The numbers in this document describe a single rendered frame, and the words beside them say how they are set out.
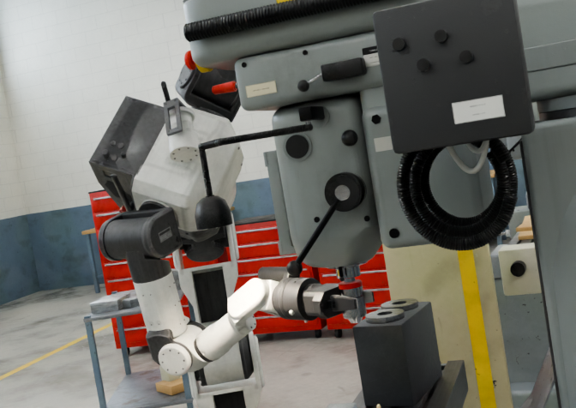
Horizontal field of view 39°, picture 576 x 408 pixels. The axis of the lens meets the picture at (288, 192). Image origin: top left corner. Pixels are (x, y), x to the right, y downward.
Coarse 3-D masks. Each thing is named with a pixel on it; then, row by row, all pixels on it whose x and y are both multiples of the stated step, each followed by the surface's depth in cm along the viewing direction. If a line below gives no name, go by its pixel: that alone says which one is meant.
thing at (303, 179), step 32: (352, 96) 150; (320, 128) 150; (352, 128) 149; (288, 160) 154; (320, 160) 151; (352, 160) 149; (288, 192) 155; (320, 192) 152; (288, 224) 158; (352, 224) 150; (320, 256) 155; (352, 256) 154
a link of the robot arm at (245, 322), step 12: (240, 288) 176; (252, 288) 174; (264, 288) 172; (228, 300) 179; (240, 300) 175; (252, 300) 173; (264, 300) 172; (228, 312) 178; (240, 312) 174; (252, 312) 174; (240, 324) 176; (252, 324) 181
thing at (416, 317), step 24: (384, 312) 190; (408, 312) 191; (432, 312) 200; (360, 336) 185; (384, 336) 183; (408, 336) 183; (432, 336) 197; (360, 360) 186; (384, 360) 183; (408, 360) 182; (432, 360) 195; (384, 384) 184; (408, 384) 181; (432, 384) 193
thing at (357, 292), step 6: (354, 288) 160; (360, 288) 160; (342, 294) 161; (348, 294) 160; (354, 294) 160; (360, 294) 160; (360, 300) 160; (360, 306) 160; (348, 312) 160; (354, 312) 160; (360, 312) 160; (366, 312) 162; (348, 318) 160; (354, 318) 160
